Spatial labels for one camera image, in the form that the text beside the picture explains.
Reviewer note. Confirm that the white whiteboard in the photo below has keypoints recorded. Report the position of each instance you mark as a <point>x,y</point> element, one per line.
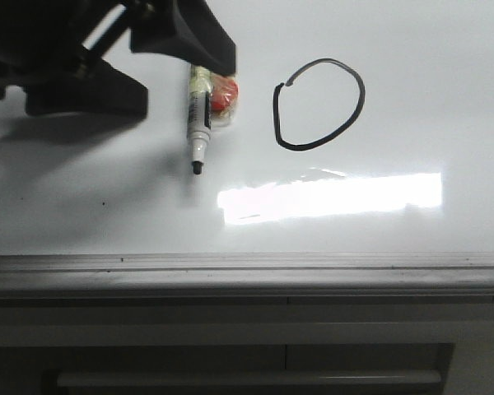
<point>361,126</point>

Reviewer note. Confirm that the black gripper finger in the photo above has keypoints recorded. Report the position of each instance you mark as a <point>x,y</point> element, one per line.
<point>187,30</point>

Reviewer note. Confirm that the red magnet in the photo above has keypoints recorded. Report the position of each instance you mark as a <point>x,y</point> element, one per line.
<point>224,100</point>

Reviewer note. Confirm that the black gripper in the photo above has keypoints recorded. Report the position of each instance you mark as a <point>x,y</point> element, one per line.
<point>53,51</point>

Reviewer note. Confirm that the grey aluminium marker tray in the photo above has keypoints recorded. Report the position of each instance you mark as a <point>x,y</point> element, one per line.
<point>243,275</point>

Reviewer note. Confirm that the grey cabinet below whiteboard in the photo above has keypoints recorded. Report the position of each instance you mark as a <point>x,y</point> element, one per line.
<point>362,345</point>

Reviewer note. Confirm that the white black whiteboard marker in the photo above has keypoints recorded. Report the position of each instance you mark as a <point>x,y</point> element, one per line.
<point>199,116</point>

